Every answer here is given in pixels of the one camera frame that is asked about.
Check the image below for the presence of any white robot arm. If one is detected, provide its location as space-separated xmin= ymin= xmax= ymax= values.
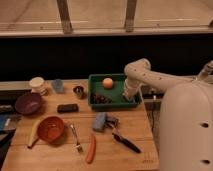
xmin=124 ymin=58 xmax=213 ymax=171

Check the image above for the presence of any green plastic tray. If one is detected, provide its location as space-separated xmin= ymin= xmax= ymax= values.
xmin=88 ymin=73 xmax=141 ymax=111

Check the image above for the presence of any orange ball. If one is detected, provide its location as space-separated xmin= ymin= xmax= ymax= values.
xmin=102 ymin=78 xmax=113 ymax=89

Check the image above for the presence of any dark small object beside sponge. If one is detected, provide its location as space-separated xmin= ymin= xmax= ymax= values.
xmin=105 ymin=116 xmax=119 ymax=128

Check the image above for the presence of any brown pine cone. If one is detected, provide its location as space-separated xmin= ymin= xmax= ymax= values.
xmin=92 ymin=93 xmax=112 ymax=104

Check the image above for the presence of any blue grey sponge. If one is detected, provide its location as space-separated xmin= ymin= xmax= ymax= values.
xmin=92 ymin=113 xmax=107 ymax=132

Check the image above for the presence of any small metal cup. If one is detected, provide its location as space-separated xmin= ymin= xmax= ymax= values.
xmin=73 ymin=86 xmax=85 ymax=99

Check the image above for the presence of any black rectangular block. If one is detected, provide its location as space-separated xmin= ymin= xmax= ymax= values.
xmin=57 ymin=104 xmax=79 ymax=113

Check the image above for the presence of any orange carrot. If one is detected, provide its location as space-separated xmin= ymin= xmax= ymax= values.
xmin=85 ymin=134 xmax=96 ymax=164

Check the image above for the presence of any metal fork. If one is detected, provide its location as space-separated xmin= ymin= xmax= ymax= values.
xmin=70 ymin=124 xmax=83 ymax=153

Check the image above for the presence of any blue plastic cup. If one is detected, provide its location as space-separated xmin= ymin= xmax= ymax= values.
xmin=51 ymin=79 xmax=64 ymax=94

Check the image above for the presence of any red orange bowl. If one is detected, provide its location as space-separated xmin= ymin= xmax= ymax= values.
xmin=37 ymin=116 xmax=65 ymax=143

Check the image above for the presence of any white stacked cup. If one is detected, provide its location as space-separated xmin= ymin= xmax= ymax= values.
xmin=29 ymin=77 xmax=47 ymax=95

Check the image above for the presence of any purple bowl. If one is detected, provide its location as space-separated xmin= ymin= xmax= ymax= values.
xmin=15 ymin=92 xmax=42 ymax=115

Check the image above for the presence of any yellow banana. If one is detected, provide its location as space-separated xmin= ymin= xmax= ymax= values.
xmin=27 ymin=120 xmax=41 ymax=149

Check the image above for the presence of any blue object at left edge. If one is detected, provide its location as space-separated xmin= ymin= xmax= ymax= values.
xmin=0 ymin=115 xmax=21 ymax=132

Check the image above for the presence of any black handled peeler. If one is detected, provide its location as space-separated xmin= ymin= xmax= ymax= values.
xmin=112 ymin=128 xmax=141 ymax=153

